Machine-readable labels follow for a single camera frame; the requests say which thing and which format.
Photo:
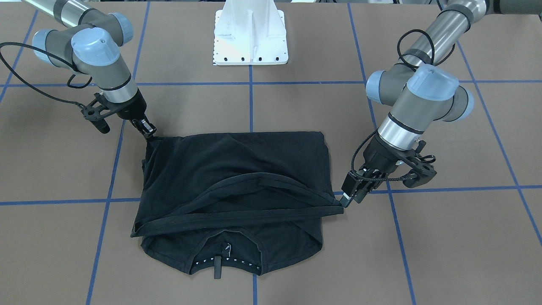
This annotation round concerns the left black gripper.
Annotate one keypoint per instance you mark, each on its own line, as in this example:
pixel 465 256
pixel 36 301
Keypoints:
pixel 378 157

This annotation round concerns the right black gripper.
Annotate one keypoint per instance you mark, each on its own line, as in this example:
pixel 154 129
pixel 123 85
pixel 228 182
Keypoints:
pixel 133 109

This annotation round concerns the black graphic t-shirt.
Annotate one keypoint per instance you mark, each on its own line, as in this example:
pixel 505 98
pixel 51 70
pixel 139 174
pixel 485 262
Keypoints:
pixel 252 201

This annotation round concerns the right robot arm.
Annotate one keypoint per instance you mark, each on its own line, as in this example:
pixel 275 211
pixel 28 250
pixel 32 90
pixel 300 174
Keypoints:
pixel 90 45

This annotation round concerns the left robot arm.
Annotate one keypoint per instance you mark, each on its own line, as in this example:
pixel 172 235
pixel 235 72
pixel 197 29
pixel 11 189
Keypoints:
pixel 419 93

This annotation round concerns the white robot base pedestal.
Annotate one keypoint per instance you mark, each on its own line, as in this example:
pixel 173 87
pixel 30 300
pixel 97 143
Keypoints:
pixel 250 32

